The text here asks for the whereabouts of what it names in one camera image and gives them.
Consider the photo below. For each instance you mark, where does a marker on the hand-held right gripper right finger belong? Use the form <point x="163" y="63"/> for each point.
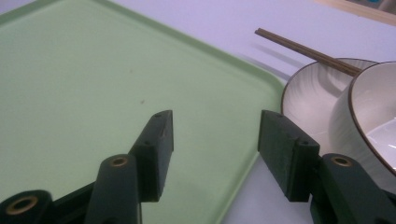
<point x="286" y="155"/>

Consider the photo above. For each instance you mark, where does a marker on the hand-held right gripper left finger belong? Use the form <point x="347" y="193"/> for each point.
<point x="153" y="155"/>

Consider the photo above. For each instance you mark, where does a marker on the white plate with dark rim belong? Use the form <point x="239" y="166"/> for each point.
<point x="308" y="99"/>

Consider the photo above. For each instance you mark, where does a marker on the light green plastic tray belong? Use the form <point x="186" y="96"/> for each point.
<point x="93" y="93"/>

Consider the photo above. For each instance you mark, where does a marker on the white bowl with dark rim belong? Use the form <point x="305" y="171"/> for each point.
<point x="370" y="118"/>

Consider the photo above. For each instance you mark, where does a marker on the dark brown chopsticks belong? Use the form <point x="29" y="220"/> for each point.
<point x="311" y="53"/>

